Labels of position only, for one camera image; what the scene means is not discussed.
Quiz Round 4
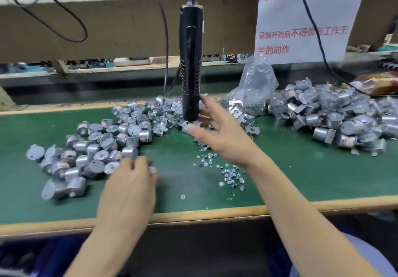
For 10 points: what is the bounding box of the pile of metal brackets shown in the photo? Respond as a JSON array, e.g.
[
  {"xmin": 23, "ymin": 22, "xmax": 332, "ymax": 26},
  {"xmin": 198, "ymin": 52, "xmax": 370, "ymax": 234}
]
[{"xmin": 112, "ymin": 95, "xmax": 262, "ymax": 139}]

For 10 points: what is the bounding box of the green bench mat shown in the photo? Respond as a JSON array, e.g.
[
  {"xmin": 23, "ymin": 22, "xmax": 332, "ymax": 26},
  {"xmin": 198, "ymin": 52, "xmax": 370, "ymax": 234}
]
[{"xmin": 0, "ymin": 96, "xmax": 398, "ymax": 225}]

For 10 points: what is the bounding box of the white paper sign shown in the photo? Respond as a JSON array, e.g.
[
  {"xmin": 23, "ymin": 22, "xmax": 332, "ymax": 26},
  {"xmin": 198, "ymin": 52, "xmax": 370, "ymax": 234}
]
[{"xmin": 255, "ymin": 0, "xmax": 372, "ymax": 65}]

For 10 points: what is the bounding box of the pile of silver motors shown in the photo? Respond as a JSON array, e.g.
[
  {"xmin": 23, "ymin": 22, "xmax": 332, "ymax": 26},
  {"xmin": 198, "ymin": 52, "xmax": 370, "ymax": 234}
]
[{"xmin": 26, "ymin": 121, "xmax": 155, "ymax": 201}]

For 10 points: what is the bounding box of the slanted wooden post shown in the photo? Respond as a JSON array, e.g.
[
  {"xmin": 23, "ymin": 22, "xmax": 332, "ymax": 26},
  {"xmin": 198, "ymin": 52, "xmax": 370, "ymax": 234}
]
[{"xmin": 0, "ymin": 86, "xmax": 16, "ymax": 107}]

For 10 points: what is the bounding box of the person's right hand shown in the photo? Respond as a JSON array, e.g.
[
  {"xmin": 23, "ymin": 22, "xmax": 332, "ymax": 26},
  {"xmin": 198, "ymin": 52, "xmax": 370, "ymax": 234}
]
[{"xmin": 187, "ymin": 95, "xmax": 265, "ymax": 168}]

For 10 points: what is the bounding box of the black electric screwdriver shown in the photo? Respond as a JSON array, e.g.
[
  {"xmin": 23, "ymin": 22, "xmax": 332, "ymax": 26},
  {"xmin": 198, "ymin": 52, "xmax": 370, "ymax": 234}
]
[{"xmin": 179, "ymin": 0, "xmax": 205, "ymax": 123}]

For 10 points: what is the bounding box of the scatter of small silver screws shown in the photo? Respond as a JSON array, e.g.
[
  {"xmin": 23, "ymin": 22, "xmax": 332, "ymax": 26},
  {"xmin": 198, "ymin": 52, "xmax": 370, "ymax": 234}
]
[{"xmin": 180, "ymin": 152, "xmax": 246, "ymax": 200}]

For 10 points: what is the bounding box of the person's right forearm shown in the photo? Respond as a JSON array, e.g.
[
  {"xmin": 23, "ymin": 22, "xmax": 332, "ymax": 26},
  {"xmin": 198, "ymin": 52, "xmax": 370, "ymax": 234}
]
[{"xmin": 245, "ymin": 152, "xmax": 368, "ymax": 277}]

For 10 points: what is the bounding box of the black hanging cable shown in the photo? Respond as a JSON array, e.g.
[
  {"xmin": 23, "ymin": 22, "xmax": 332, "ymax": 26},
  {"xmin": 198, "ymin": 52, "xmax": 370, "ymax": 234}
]
[
  {"xmin": 149, "ymin": 0, "xmax": 170, "ymax": 97},
  {"xmin": 168, "ymin": 62, "xmax": 182, "ymax": 97}
]

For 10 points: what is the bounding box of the orange packet in plastic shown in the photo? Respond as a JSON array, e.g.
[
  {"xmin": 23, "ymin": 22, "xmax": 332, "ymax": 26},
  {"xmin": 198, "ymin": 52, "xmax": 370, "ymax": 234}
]
[{"xmin": 354, "ymin": 71, "xmax": 398, "ymax": 97}]

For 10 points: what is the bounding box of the brown back panel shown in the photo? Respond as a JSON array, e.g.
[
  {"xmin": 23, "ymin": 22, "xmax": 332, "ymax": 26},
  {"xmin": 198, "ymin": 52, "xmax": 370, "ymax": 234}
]
[{"xmin": 0, "ymin": 0, "xmax": 398, "ymax": 64}]

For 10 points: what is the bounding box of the black looped cable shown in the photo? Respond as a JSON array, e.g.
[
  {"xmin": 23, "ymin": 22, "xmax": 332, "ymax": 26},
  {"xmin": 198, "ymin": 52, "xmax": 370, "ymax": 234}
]
[{"xmin": 11, "ymin": 0, "xmax": 89, "ymax": 43}]

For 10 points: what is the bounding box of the person's left hand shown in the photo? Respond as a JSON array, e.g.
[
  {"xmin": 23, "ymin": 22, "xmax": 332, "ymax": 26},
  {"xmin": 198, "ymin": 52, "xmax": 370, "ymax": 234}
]
[{"xmin": 93, "ymin": 157, "xmax": 161, "ymax": 237}]

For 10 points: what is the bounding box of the pile of assembled motors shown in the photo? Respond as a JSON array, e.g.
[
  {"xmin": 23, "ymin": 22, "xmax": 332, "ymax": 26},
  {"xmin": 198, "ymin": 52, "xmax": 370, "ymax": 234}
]
[{"xmin": 267, "ymin": 78, "xmax": 398, "ymax": 156}]

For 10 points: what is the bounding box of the small clear plastic bag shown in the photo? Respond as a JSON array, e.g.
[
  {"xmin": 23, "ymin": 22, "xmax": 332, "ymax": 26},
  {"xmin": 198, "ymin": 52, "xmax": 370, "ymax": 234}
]
[{"xmin": 224, "ymin": 55, "xmax": 279, "ymax": 118}]

